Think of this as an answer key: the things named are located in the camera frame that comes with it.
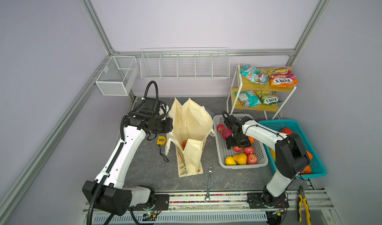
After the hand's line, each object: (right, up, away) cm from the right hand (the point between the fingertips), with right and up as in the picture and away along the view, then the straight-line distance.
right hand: (237, 147), depth 88 cm
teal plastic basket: (+40, -9, -11) cm, 42 cm away
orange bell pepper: (+37, -3, -9) cm, 39 cm away
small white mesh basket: (-78, +45, +12) cm, 91 cm away
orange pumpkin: (+35, -10, -10) cm, 38 cm away
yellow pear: (0, -5, -7) cm, 8 cm away
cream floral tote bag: (-27, +13, +7) cm, 31 cm away
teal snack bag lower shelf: (+9, +30, +5) cm, 32 cm away
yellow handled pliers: (+28, -22, -15) cm, 39 cm away
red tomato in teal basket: (+32, +9, +3) cm, 33 cm away
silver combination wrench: (-19, -22, -13) cm, 32 cm away
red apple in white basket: (-9, +11, +8) cm, 16 cm away
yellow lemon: (-6, -6, -6) cm, 11 cm away
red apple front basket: (+7, -5, -6) cm, 10 cm away
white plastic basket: (-9, -4, +2) cm, 10 cm away
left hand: (-37, +13, -15) cm, 41 cm away
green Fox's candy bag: (+22, +30, +6) cm, 38 cm away
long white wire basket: (-32, +54, +11) cm, 64 cm away
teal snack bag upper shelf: (+8, +42, -6) cm, 43 cm away
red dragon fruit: (-6, +8, +1) cm, 11 cm away
